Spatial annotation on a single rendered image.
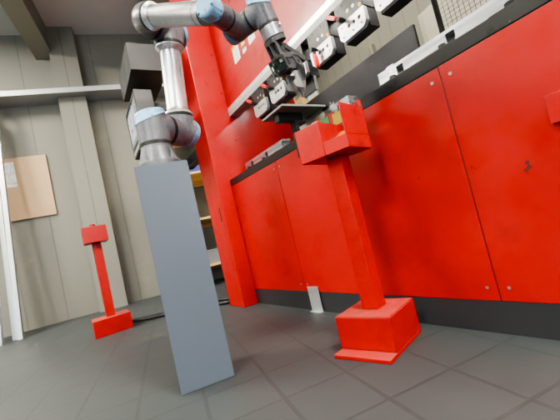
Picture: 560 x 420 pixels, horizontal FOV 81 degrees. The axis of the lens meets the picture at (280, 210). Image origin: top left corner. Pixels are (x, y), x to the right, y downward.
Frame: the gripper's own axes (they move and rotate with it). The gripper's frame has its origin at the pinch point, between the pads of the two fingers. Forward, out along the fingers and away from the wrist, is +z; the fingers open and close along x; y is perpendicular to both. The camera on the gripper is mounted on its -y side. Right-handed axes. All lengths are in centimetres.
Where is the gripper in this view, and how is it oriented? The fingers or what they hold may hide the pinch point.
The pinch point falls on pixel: (302, 93)
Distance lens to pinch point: 126.2
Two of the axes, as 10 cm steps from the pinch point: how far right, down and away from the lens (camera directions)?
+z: 4.4, 8.8, 2.0
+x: 7.1, -2.1, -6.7
